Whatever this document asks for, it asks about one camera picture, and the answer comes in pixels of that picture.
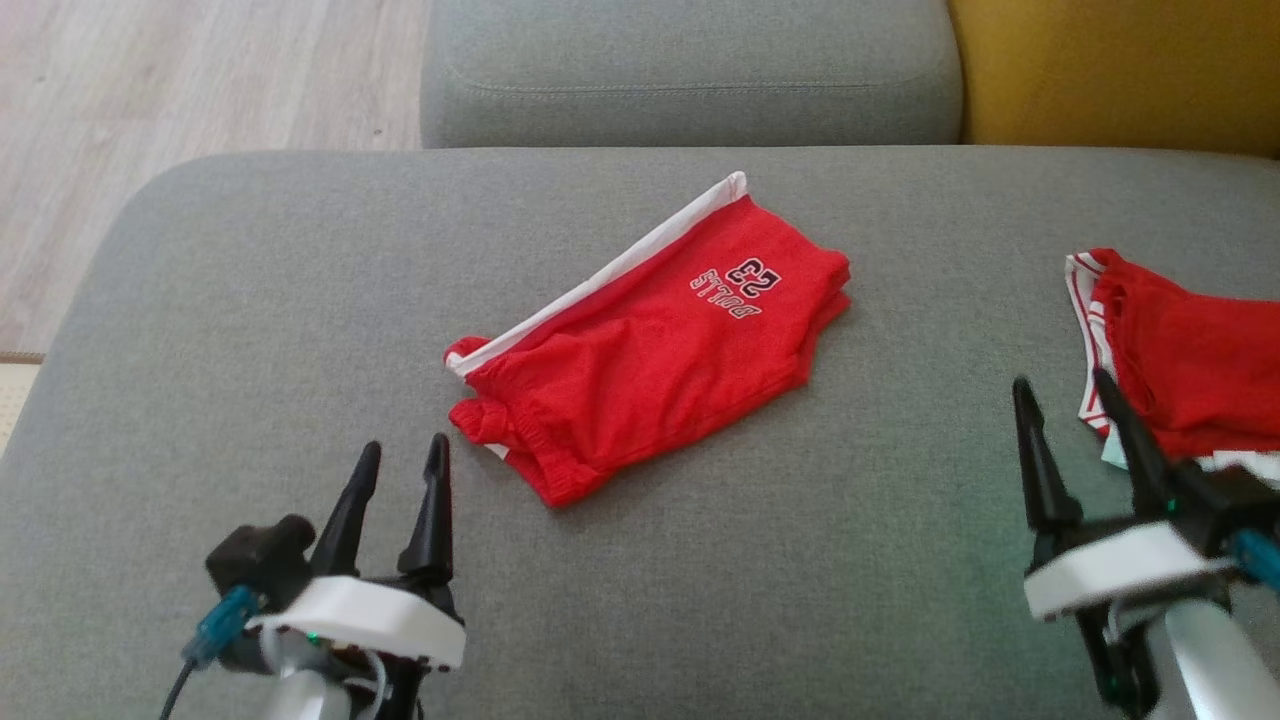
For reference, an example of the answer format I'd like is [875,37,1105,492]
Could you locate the red shorts with white stripe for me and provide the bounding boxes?
[443,171,854,510]

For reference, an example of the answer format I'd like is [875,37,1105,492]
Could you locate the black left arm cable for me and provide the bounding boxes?
[158,584,263,720]

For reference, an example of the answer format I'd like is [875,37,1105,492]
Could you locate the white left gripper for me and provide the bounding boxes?
[244,431,468,673]

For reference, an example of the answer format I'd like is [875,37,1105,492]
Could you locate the red jersey with white sleeves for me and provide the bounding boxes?
[1064,247,1280,483]

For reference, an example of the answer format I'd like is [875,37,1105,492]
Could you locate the grey sofa back cushion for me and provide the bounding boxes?
[419,0,965,150]

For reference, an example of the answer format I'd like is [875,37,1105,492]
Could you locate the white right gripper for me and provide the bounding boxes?
[1011,367,1242,624]

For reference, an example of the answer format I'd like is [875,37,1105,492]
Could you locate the grey fabric sofa seat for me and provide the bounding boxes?
[0,146,1280,720]

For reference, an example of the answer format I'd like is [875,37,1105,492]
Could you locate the yellow cushion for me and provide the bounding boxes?
[947,0,1280,160]

